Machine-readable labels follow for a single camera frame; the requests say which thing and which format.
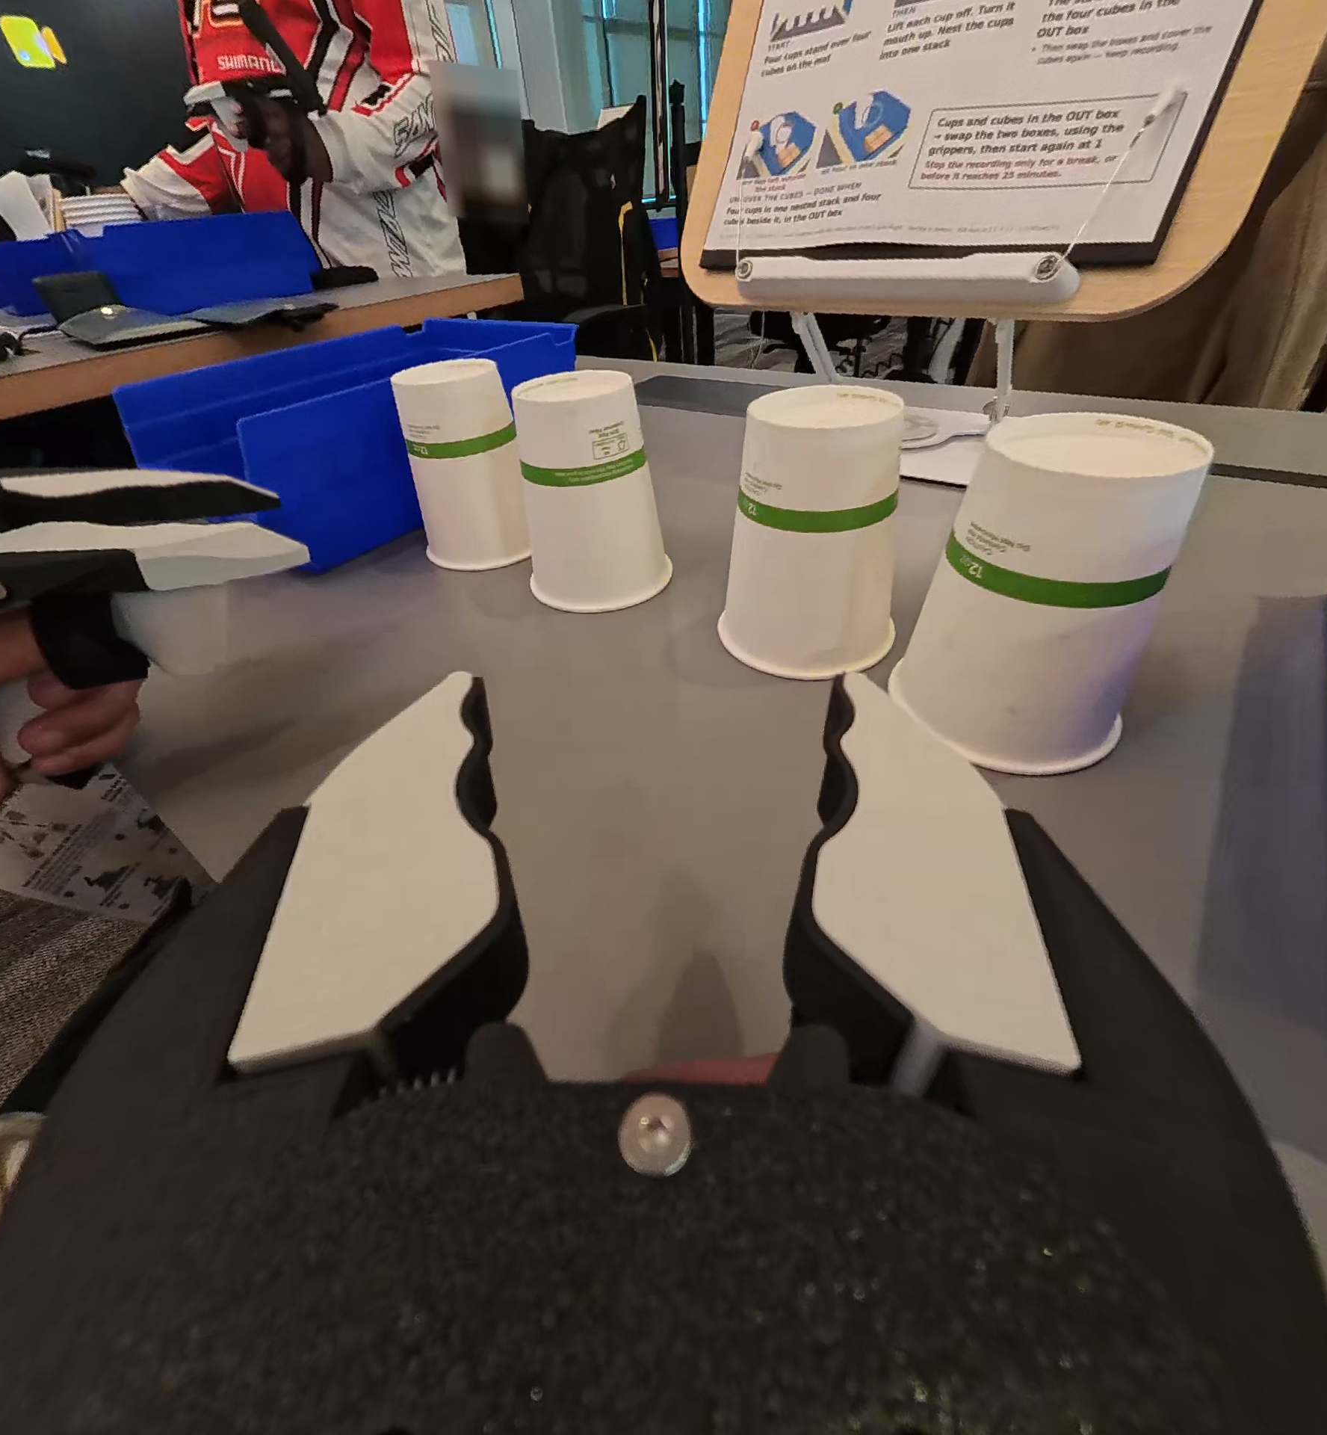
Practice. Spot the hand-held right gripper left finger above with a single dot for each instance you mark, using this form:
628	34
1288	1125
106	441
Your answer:
385	898

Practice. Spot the black office chair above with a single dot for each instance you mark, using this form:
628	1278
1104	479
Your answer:
608	226

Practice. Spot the printed floor sheet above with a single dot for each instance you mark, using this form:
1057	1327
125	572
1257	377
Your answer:
70	851

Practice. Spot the wood-edged desk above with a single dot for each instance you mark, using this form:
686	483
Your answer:
395	308

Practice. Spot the blue plastic bin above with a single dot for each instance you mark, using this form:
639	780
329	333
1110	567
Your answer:
203	264
13	274
316	449

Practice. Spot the person's left hand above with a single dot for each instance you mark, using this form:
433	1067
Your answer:
81	722

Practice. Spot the black pouch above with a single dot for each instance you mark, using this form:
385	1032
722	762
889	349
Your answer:
148	314

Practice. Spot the stack of paper cups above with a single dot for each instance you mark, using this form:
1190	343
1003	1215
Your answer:
98	213

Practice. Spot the white paper cup green band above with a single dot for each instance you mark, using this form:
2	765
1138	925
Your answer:
1045	651
808	572
462	495
597	526

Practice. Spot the printed instruction sheet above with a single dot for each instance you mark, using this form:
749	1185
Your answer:
956	168

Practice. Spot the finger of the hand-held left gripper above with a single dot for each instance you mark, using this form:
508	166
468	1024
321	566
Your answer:
125	485
203	555

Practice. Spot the large black display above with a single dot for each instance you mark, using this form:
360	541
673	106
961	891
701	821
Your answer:
81	113

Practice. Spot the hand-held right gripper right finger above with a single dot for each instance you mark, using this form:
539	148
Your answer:
933	898

